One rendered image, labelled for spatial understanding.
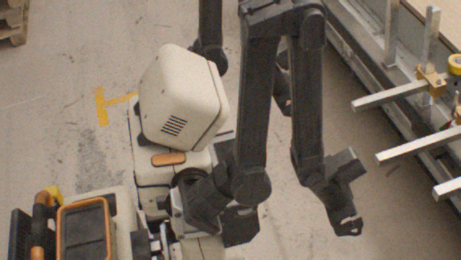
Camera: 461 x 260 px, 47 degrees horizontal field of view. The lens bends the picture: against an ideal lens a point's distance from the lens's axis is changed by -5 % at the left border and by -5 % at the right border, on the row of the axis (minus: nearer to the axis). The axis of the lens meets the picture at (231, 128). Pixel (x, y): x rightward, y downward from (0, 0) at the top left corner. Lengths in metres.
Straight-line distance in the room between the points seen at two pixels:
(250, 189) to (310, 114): 0.19
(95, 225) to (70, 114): 1.96
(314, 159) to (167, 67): 0.36
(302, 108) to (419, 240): 1.62
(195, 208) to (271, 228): 1.47
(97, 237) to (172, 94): 0.57
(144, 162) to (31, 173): 2.05
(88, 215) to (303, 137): 0.76
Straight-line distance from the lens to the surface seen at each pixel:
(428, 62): 1.93
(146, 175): 1.18
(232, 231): 1.39
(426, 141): 1.72
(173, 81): 1.13
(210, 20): 1.35
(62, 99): 3.61
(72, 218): 1.60
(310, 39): 0.87
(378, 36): 2.56
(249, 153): 1.03
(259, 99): 0.95
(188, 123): 1.14
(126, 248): 1.60
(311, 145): 1.07
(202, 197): 1.11
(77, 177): 3.04
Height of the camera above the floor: 2.06
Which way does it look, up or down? 43 degrees down
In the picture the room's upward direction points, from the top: 10 degrees counter-clockwise
